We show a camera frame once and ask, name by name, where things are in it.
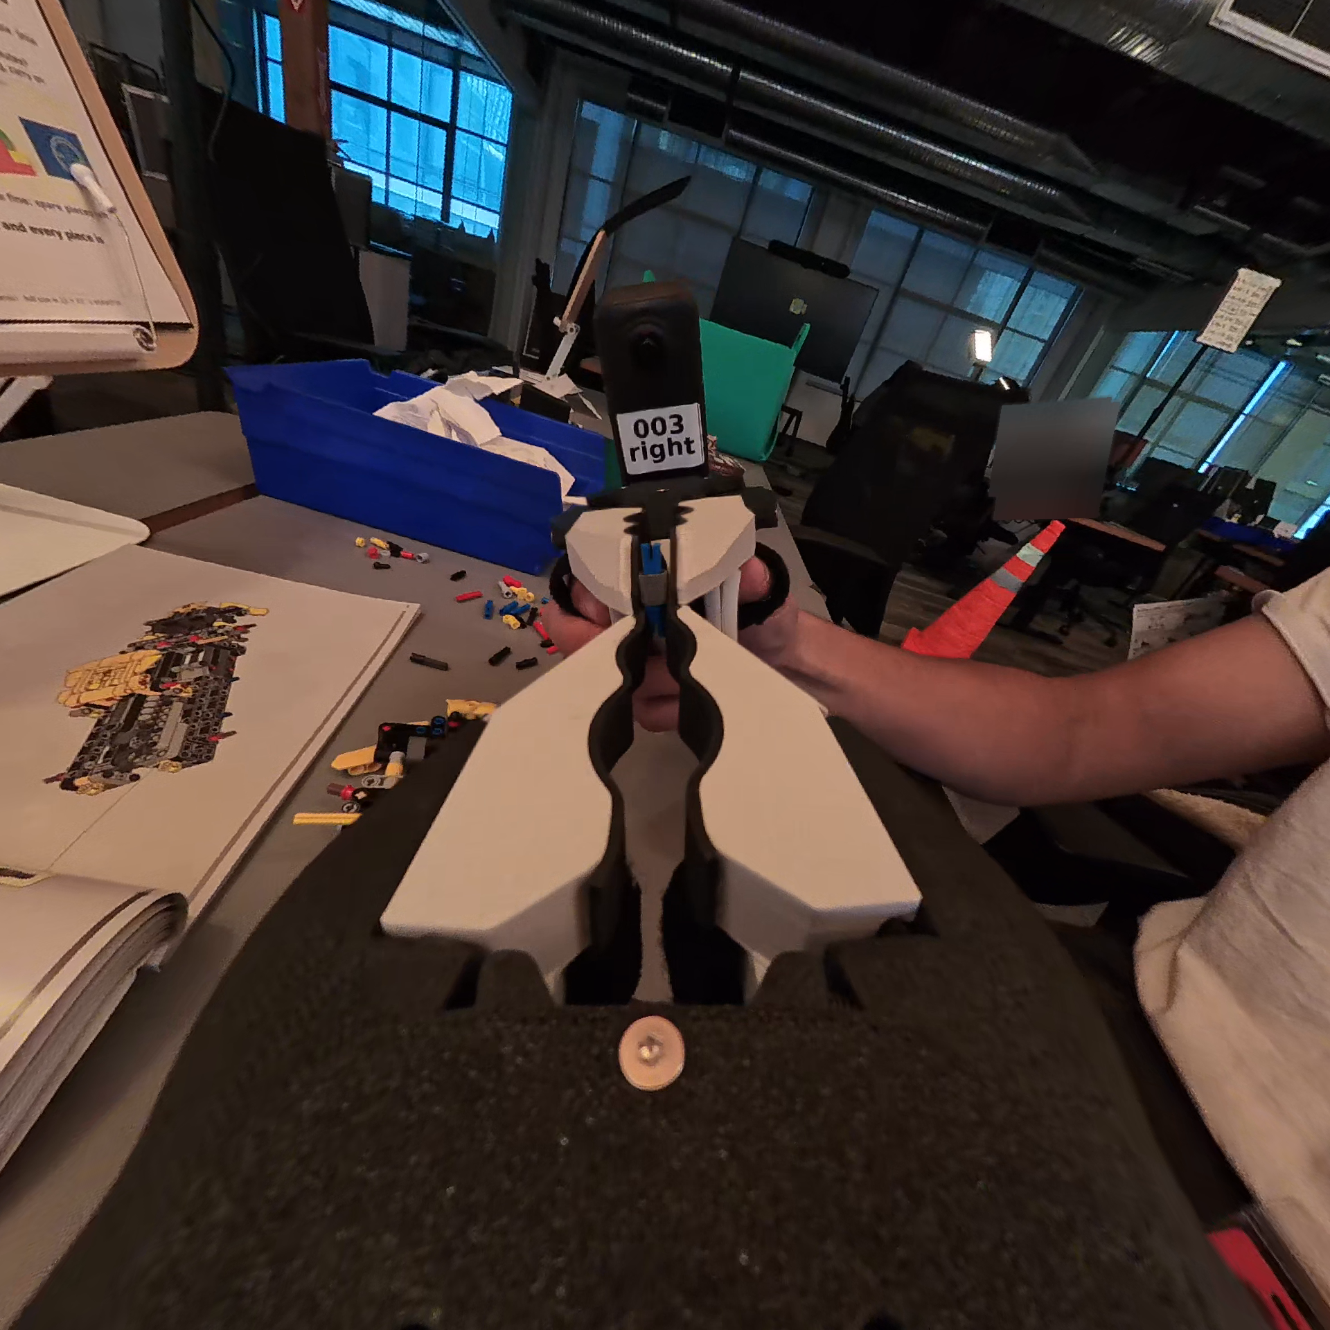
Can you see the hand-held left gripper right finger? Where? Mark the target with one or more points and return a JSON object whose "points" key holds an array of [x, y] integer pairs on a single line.
{"points": [[810, 821]]}

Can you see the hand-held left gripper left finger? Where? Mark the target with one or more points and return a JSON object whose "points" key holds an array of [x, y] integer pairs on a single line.
{"points": [[487, 832]]}

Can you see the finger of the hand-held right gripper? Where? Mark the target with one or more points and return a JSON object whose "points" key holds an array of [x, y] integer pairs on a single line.
{"points": [[716, 551], [602, 562]]}

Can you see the grey angled toy beam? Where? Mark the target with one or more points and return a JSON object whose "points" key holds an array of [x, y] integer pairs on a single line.
{"points": [[656, 592]]}

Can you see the small black yellow toy subassembly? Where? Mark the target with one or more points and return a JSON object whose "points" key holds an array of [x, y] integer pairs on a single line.
{"points": [[404, 743]]}

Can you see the person's right forearm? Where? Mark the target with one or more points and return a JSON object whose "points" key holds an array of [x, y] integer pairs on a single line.
{"points": [[1039, 717]]}

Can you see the person's right hand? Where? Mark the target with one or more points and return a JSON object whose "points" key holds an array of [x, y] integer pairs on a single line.
{"points": [[665, 707]]}

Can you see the white stand base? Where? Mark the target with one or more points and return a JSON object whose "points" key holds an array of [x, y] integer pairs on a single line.
{"points": [[576, 301]]}

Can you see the scatter of small colourful toy pieces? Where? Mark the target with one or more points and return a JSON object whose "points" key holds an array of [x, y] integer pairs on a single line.
{"points": [[508, 603]]}

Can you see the green bin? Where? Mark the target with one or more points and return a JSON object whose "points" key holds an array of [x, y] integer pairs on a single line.
{"points": [[748, 395]]}

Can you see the thin dark toy pin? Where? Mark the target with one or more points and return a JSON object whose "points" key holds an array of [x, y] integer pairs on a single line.
{"points": [[429, 663]]}

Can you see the black office chair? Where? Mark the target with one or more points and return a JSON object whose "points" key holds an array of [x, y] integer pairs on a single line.
{"points": [[903, 467]]}

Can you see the crumpled white paper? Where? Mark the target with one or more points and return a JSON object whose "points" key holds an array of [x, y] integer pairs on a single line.
{"points": [[446, 416]]}

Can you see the orange traffic cone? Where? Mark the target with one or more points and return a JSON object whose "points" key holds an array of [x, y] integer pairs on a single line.
{"points": [[986, 603]]}

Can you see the open instruction booklet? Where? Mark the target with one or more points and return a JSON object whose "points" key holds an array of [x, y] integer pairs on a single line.
{"points": [[259, 675]]}

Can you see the blue plastic bin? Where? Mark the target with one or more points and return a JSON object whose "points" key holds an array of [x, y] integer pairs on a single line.
{"points": [[342, 458]]}

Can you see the black board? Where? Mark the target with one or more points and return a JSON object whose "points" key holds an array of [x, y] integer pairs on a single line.
{"points": [[279, 239]]}

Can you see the wooden document stand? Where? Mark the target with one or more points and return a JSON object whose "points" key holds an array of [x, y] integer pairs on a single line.
{"points": [[155, 271]]}

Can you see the white hanging sign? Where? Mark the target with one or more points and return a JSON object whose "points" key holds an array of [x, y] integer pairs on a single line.
{"points": [[1235, 310]]}

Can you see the printed instruction sheet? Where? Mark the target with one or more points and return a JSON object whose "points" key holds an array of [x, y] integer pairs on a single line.
{"points": [[62, 208]]}

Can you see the black wall screen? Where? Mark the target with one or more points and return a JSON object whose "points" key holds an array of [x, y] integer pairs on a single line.
{"points": [[789, 312]]}

